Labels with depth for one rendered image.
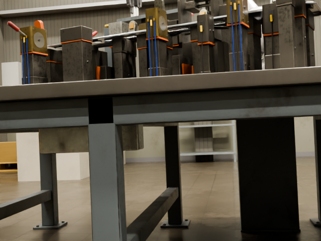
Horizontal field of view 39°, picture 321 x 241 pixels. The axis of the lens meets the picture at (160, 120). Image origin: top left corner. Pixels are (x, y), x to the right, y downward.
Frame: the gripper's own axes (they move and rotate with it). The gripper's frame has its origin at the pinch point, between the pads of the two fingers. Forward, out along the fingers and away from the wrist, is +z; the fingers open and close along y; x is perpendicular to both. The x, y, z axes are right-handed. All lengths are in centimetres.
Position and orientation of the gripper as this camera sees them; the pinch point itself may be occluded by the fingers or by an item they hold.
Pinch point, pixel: (134, 14)
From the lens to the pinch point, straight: 258.5
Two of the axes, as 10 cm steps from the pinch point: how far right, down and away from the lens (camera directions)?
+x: 7.2, -0.5, -6.9
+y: -6.9, 0.1, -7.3
